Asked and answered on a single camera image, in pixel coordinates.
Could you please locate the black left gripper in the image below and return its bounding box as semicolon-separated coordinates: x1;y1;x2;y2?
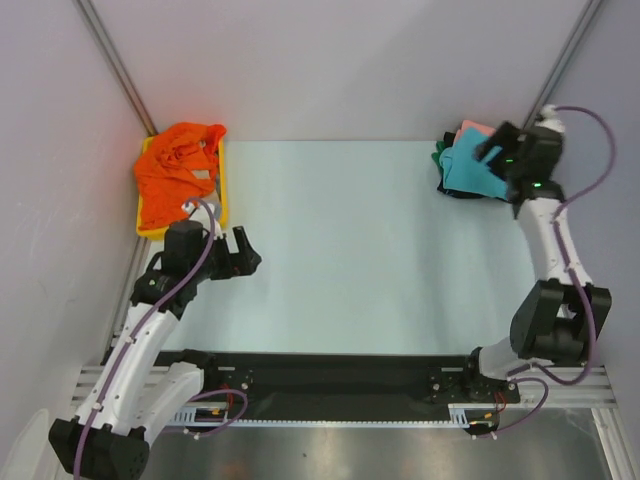
190;226;260;283

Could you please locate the light blue t shirt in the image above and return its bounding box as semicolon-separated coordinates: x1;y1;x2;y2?
439;127;510;199

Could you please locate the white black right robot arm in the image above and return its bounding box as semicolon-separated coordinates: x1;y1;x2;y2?
461;119;612;401

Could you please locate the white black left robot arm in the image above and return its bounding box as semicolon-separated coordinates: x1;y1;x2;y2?
49;220;262;479

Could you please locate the folded pink t shirt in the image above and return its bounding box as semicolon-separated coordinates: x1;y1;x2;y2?
454;120;495;143

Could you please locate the yellow plastic bin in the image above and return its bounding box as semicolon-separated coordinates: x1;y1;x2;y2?
136;140;229;241

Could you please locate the folded black t shirt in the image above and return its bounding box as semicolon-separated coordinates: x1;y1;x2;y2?
435;128;511;204

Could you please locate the folded green t shirt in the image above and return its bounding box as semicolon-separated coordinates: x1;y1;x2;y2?
431;140;452;169

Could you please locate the beige t shirt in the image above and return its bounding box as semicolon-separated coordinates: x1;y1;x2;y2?
193;168;225;208

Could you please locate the orange t shirt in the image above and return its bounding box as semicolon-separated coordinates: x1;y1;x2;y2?
133;122;227;230

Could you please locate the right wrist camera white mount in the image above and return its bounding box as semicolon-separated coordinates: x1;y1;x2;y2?
534;104;566;135

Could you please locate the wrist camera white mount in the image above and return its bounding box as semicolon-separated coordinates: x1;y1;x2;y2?
534;104;566;135
180;199;226;239

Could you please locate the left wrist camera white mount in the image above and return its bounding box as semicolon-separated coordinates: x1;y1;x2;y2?
180;199;226;239

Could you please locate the black mounting base plate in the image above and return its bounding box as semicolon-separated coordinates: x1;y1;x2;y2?
152;349;538;416

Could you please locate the white slotted cable duct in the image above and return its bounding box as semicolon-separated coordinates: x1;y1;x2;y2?
167;403;501;429

